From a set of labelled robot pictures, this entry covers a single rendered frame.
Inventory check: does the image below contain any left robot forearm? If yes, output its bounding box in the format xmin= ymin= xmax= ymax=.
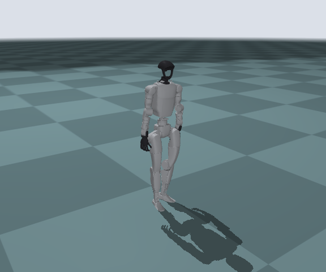
xmin=175 ymin=111 xmax=183 ymax=129

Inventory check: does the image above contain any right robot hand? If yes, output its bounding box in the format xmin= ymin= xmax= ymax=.
xmin=140 ymin=131 xmax=152 ymax=151

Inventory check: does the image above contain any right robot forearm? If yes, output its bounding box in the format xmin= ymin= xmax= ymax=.
xmin=141 ymin=108 xmax=150 ymax=136

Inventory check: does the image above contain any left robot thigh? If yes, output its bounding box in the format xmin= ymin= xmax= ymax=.
xmin=161 ymin=127 xmax=181 ymax=170

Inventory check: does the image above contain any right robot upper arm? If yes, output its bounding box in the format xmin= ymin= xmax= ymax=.
xmin=144 ymin=84 xmax=157 ymax=116

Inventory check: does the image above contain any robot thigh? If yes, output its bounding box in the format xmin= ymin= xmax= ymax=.
xmin=161 ymin=127 xmax=181 ymax=170
xmin=147 ymin=130 xmax=162 ymax=174

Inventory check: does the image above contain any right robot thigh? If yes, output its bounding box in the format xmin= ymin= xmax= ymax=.
xmin=147 ymin=130 xmax=162 ymax=174

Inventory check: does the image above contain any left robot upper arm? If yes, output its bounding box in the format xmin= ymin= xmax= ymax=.
xmin=174 ymin=84 xmax=184 ymax=112

